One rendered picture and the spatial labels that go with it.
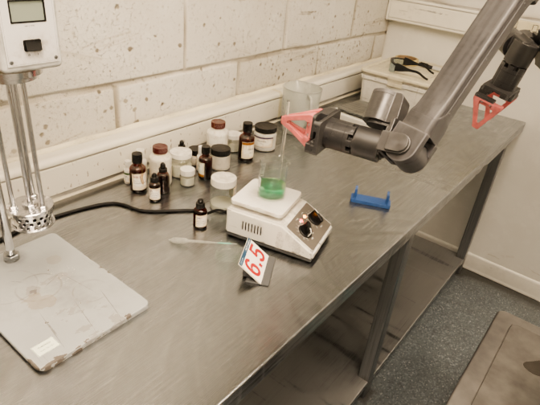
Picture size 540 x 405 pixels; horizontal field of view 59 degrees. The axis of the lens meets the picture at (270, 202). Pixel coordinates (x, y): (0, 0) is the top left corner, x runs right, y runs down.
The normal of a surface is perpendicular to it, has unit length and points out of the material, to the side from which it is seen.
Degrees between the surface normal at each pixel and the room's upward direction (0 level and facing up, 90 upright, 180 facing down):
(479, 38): 55
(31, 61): 90
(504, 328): 0
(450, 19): 90
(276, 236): 90
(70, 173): 90
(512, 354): 0
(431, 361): 0
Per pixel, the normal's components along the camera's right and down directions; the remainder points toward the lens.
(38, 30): 0.78, 0.37
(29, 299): 0.09, -0.86
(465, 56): -0.50, -0.24
